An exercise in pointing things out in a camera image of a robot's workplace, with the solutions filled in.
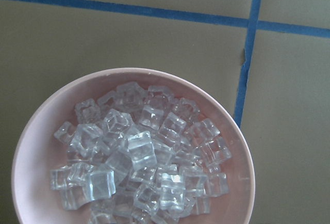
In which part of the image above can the pile of clear ice cubes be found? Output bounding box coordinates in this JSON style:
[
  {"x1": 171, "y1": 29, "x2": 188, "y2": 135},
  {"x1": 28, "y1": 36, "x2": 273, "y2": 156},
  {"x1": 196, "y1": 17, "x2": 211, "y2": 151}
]
[{"x1": 50, "y1": 82, "x2": 232, "y2": 223}]

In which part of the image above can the pink bowl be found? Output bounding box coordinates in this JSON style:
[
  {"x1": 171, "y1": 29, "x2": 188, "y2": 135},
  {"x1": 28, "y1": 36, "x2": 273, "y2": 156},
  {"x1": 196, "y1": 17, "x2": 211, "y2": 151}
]
[{"x1": 11, "y1": 68, "x2": 255, "y2": 223}]

